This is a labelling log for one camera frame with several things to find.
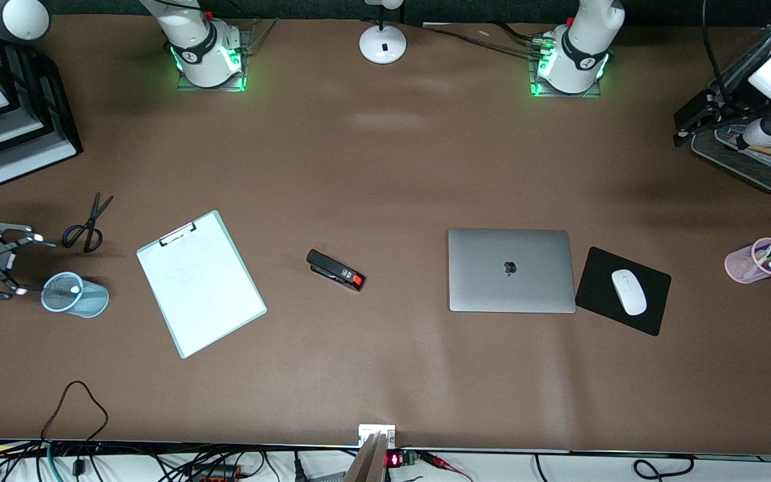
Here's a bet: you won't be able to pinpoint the silver laptop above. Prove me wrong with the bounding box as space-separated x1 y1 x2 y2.
447 228 578 314

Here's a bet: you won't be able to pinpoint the black table cable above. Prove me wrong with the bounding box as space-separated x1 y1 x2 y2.
422 23 547 56

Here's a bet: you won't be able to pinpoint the clear acrylic bracket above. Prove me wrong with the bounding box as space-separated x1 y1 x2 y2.
244 18 280 58

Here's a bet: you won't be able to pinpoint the black wire mesh tray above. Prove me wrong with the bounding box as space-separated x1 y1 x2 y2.
690 7 771 196

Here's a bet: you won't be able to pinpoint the black looped cable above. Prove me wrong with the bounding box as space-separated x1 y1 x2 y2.
632 455 695 481

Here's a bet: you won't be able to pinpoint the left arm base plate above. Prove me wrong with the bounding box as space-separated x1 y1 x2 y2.
529 40 604 99

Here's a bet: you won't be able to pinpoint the black mouse pad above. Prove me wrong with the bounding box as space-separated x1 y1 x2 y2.
574 246 673 337

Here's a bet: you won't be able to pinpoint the black stacked paper tray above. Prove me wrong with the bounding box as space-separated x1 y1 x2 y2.
0 27 84 187

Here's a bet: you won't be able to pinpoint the red wire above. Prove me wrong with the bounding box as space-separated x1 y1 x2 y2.
419 452 475 482

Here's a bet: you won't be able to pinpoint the brown looped cable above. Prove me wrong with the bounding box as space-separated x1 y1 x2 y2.
41 380 109 444

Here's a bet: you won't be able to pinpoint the pink mesh pen cup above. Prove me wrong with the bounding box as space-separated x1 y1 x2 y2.
724 238 771 285

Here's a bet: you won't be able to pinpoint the brown camera post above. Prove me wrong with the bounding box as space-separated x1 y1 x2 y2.
344 432 390 482

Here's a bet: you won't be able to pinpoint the white computer mouse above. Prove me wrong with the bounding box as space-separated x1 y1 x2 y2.
610 269 648 317

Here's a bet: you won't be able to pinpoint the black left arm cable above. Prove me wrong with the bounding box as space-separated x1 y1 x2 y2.
699 0 727 101

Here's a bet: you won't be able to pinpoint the white clipboard teal edge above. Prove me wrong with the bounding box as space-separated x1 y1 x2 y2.
136 210 268 359

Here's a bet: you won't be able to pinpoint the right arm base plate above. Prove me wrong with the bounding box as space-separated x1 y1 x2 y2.
177 30 247 92

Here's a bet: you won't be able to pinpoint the light blue mesh cup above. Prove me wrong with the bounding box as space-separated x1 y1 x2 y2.
40 271 110 319

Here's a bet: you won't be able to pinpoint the black stapler red tip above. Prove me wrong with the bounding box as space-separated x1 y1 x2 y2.
306 249 365 293

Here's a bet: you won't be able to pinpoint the black handled scissors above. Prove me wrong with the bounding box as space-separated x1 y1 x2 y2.
62 193 115 254

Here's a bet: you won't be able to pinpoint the white lamp base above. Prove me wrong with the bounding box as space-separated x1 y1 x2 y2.
359 0 408 66

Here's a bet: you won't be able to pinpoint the orange black connector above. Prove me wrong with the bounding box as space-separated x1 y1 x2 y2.
188 464 242 480

